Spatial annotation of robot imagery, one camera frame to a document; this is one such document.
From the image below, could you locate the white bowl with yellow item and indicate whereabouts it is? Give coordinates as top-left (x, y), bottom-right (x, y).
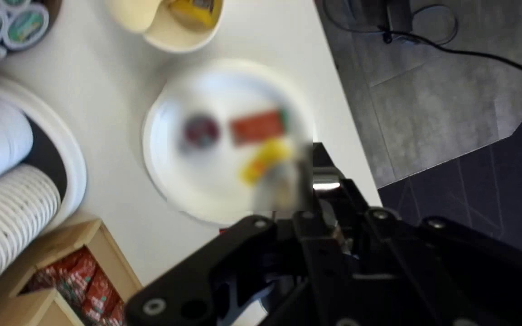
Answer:
top-left (104, 0), bottom-right (227, 55)

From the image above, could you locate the yellow mustard packet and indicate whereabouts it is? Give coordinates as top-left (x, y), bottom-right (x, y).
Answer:
top-left (236, 135), bottom-right (296, 188)

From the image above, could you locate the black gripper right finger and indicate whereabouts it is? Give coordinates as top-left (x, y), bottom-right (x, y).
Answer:
top-left (296, 140), bottom-right (522, 326)

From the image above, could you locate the black floor cable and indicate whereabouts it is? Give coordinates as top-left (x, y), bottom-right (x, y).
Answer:
top-left (321, 0), bottom-right (522, 79)

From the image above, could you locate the wire coffee pod carousel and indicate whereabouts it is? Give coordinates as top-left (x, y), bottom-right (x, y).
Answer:
top-left (0, 0), bottom-right (64, 68)

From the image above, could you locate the wooden condiment rack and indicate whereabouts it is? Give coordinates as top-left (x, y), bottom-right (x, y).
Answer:
top-left (0, 215), bottom-right (146, 326)

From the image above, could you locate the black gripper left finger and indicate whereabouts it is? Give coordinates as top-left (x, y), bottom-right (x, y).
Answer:
top-left (126, 204), bottom-right (305, 326)

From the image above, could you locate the red ketchup packet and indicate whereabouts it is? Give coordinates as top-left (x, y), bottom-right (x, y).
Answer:
top-left (227, 106), bottom-right (292, 148)

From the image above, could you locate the dark red coffee pod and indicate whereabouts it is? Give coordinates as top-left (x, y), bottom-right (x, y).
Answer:
top-left (178, 111), bottom-right (225, 151)

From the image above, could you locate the white paper plate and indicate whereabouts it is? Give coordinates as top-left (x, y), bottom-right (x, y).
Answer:
top-left (142, 57), bottom-right (320, 227)

